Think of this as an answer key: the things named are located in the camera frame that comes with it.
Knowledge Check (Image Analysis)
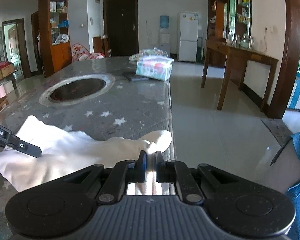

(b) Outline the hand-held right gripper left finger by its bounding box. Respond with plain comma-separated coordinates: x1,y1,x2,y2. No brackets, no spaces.
61,151,148,205

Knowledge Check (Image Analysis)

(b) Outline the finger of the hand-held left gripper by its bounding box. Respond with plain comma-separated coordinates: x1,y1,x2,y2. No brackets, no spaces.
0,119,42,158

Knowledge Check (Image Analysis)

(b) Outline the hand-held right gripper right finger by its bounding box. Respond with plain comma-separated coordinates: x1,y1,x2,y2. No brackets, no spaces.
155,151,240,205

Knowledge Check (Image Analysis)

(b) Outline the white garment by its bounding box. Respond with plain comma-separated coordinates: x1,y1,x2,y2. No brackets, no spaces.
0,115,175,197

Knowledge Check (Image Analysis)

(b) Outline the grey star quilted table cover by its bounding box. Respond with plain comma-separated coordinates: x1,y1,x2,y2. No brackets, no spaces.
0,56,175,240

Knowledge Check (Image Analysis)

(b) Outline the round black table stove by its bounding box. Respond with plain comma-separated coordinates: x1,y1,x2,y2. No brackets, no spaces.
39,73,115,105

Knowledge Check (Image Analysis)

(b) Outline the cardboard box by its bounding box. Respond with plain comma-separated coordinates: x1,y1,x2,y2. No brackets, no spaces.
1,65,15,78

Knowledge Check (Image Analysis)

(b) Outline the black flat device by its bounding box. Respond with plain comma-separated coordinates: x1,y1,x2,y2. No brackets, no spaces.
122,71,150,82

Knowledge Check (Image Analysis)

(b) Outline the pastel tissue box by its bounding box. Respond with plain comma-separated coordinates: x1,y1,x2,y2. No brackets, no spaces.
136,56,174,82

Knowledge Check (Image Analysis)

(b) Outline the wooden bookshelf cabinet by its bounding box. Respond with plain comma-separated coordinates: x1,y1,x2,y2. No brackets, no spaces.
39,0,73,77

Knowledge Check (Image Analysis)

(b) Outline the light wooden inner door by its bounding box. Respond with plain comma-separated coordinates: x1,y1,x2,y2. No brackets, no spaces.
9,22,24,68

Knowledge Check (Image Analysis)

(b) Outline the floral cloth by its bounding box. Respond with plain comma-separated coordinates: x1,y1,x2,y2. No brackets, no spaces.
129,47,168,61

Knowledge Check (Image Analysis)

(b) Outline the dark floor mat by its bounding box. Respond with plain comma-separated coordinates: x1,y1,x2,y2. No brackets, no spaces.
260,117,293,147

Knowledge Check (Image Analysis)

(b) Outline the small wooden cabinet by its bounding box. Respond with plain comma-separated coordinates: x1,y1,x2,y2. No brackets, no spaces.
92,35,109,54

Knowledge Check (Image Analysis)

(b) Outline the white water dispenser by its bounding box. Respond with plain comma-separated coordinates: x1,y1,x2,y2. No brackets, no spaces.
160,29,172,54

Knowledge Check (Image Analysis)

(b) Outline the white refrigerator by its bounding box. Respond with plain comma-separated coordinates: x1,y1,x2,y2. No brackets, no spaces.
177,10,200,62

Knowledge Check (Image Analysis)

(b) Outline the wooden console table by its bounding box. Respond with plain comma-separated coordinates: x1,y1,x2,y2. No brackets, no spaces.
201,39,279,112

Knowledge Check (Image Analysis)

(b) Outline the dark wooden door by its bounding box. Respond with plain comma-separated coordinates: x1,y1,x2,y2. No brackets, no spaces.
103,0,139,57

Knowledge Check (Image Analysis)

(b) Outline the blue cabinet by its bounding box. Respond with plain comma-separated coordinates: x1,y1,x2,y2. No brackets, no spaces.
287,70,300,110

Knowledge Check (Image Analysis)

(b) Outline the wooden display cabinet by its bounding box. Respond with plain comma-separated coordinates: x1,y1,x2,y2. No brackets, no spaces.
207,0,252,68

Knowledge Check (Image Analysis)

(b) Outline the dark wooden archway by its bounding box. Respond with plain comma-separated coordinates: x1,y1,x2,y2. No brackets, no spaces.
269,0,300,119

